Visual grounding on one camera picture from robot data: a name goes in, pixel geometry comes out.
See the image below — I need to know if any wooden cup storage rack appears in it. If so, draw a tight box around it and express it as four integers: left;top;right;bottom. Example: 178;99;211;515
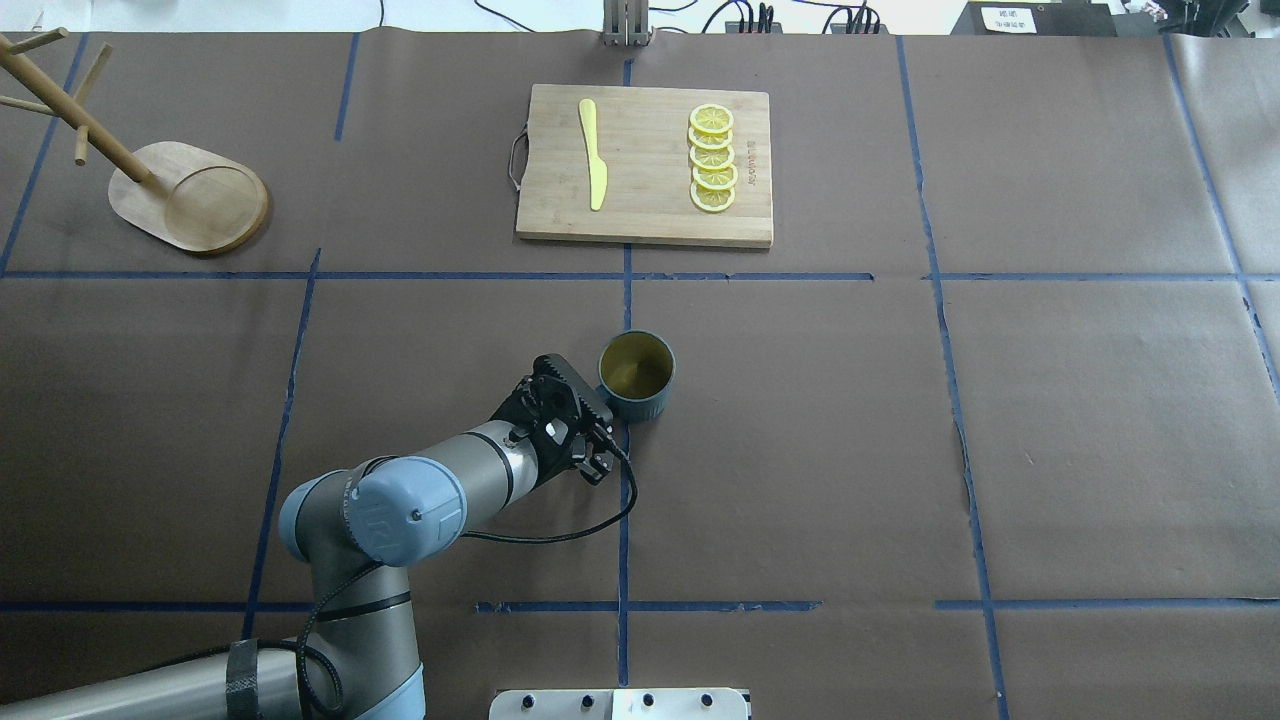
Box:
1;27;273;256

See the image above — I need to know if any black box with label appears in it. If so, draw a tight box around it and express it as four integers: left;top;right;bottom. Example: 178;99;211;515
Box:
950;1;1117;37

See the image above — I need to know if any black power strip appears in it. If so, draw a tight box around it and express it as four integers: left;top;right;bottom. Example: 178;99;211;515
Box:
701;1;890;36

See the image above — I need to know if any bamboo cutting board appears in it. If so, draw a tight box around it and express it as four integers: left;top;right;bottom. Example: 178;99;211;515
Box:
515;85;774;249

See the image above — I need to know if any lemon slice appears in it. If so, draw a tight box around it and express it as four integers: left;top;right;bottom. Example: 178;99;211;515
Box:
687;127;733;151
687;102;735;136
689;182;736;213
689;146;736;172
690;163;739;192

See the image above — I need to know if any dark green mug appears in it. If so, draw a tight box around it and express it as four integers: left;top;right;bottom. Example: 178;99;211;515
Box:
596;329;677;424

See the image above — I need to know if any aluminium frame post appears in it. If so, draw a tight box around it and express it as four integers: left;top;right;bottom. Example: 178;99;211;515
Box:
600;0;653;47

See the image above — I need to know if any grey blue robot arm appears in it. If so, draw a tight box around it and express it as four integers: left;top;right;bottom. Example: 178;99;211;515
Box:
3;354;625;719

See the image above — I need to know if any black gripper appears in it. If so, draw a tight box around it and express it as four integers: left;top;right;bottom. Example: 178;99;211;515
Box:
490;354;613;487

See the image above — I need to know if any yellow plastic knife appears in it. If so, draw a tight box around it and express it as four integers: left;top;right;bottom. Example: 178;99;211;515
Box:
579;97;608;211

